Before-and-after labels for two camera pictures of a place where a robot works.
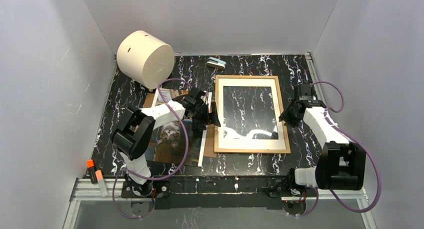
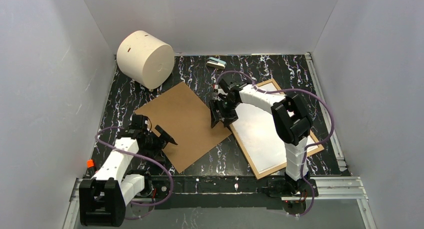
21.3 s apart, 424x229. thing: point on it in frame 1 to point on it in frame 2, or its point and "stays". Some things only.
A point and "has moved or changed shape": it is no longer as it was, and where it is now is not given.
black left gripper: x=205 y=115 to x=157 y=137
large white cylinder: x=146 y=59 stays
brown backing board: x=210 y=148 has moved or changed shape
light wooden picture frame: x=284 y=126 to x=257 y=132
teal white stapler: x=216 y=63 stays
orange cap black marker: x=90 y=172 stays
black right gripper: x=291 y=112 to x=221 y=108
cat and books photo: x=168 y=142 to x=257 y=129
